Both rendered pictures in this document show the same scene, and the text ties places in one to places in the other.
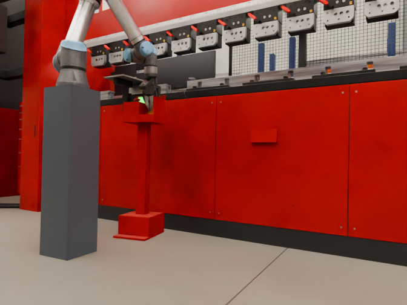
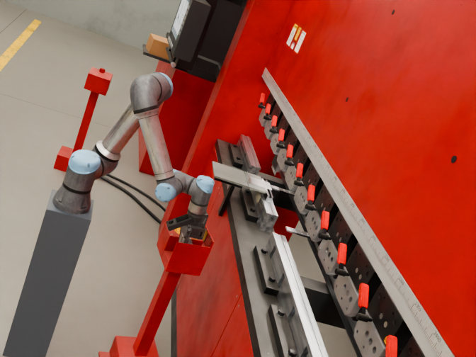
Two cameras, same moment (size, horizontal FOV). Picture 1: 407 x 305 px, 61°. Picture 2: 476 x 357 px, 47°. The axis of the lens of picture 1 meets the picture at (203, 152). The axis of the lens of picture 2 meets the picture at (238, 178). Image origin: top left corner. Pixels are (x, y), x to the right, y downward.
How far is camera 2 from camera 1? 196 cm
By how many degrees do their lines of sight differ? 48
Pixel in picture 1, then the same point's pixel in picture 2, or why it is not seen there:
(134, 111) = (163, 242)
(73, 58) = (69, 178)
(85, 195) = (40, 312)
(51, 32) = (251, 48)
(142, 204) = (137, 343)
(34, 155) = not seen: hidden behind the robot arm
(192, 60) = not seen: hidden behind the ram
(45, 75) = (221, 101)
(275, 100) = not seen: outside the picture
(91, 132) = (64, 258)
